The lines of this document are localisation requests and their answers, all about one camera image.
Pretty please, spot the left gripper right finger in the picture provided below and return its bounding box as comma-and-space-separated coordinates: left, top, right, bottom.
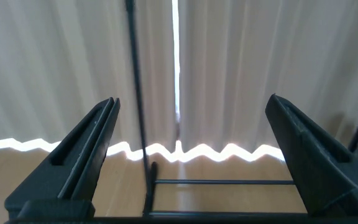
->
265, 93, 358, 217

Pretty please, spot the black clothes rack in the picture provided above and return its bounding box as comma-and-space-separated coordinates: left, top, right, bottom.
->
124, 0, 358, 218

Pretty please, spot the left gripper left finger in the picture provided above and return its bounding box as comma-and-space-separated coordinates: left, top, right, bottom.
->
4, 96, 121, 218

